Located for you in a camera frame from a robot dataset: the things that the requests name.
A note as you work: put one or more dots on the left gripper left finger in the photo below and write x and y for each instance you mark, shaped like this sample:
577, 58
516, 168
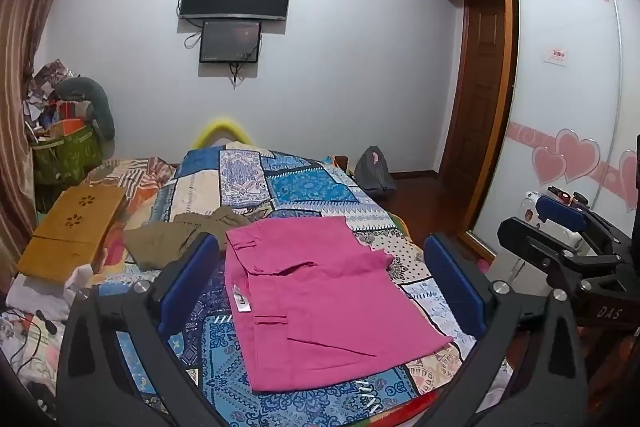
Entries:
94, 385

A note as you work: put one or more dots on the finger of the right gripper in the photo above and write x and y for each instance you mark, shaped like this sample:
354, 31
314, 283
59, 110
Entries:
530, 244
565, 215

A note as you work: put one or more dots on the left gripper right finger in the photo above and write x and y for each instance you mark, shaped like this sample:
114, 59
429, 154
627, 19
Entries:
548, 388

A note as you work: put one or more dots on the pink pants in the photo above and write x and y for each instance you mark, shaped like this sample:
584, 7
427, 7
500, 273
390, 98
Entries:
313, 307

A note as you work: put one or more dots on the white appliance box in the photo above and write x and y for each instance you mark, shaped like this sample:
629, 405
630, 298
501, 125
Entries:
529, 213

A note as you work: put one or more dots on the white sliding wardrobe door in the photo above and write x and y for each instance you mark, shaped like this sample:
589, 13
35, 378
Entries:
573, 121

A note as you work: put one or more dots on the wooden door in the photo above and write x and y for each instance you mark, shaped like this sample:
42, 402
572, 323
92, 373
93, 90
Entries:
475, 101

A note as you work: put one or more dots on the olive green pants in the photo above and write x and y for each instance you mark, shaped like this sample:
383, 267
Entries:
156, 244

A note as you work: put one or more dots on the wooden lap desk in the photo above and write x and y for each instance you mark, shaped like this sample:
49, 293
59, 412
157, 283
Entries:
72, 232

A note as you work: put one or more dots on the grey backpack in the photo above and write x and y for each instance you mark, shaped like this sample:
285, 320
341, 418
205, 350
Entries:
372, 175

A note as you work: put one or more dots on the orange striped blanket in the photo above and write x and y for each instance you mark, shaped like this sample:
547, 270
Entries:
141, 179

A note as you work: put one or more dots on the green storage bag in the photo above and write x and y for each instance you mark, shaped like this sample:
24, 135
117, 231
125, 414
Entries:
67, 160

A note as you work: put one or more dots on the blue patchwork bedspread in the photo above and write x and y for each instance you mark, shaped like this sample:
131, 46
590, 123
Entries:
263, 184

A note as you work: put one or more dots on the yellow foam bed headboard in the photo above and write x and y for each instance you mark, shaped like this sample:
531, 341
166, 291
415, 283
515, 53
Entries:
220, 128

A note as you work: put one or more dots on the grey neck pillow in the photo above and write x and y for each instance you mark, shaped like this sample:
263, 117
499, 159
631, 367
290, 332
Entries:
84, 89

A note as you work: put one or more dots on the striped brown curtain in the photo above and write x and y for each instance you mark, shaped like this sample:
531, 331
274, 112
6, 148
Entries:
22, 23

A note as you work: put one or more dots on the small wall monitor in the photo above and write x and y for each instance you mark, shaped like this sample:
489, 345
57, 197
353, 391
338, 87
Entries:
230, 41

